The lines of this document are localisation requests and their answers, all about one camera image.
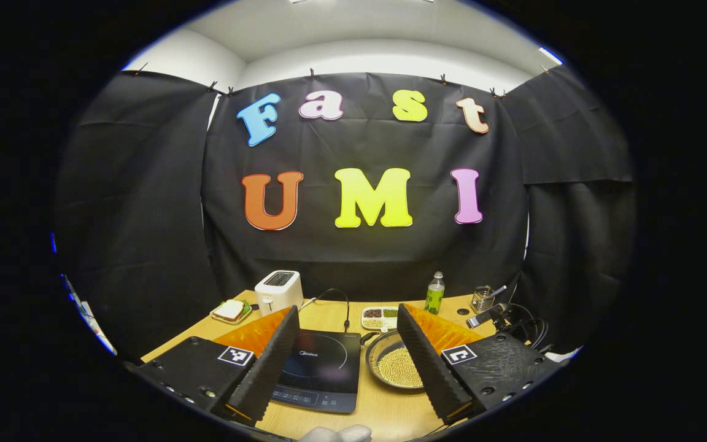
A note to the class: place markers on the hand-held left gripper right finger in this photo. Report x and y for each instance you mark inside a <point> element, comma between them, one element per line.
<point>427,368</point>

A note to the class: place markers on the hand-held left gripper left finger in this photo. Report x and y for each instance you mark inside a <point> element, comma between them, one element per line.
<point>267,374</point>

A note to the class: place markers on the stainless steel pot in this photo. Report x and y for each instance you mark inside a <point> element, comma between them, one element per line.
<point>378,353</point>

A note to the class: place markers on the black induction cooktop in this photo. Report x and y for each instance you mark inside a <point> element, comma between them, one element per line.
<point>323,368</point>

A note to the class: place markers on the large pile of soybeans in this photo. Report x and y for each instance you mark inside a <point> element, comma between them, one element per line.
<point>399,368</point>

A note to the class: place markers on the white divided tray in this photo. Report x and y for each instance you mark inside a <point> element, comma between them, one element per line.
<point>390,323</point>

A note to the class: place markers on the small pile of soybeans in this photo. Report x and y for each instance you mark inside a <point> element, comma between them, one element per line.
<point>373,323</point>

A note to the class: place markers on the green tea bottle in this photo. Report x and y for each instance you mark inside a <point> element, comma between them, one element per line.
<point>434,298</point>

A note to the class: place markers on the pile of dark red beans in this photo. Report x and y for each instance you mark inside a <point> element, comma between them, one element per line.
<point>372,313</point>

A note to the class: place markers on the grey and black device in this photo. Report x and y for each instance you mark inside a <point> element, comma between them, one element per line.
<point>485,316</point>

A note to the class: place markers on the white toaster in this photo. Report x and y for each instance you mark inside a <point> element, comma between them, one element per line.
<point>277,294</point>

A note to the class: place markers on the metal spoon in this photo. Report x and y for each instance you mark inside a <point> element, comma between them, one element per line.
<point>499,290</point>

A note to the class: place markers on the ceiling light panel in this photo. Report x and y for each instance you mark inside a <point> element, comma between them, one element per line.
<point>550,55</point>

